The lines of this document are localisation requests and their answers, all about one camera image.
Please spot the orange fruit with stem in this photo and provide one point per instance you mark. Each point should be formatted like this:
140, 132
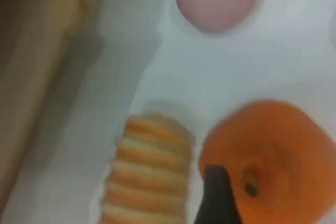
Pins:
283, 155

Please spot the orange striped bread loaf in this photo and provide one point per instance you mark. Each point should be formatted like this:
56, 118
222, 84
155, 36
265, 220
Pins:
147, 174

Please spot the brown jute bag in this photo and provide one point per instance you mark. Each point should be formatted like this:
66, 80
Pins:
34, 82

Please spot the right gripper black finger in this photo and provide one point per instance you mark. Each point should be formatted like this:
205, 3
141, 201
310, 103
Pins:
218, 200

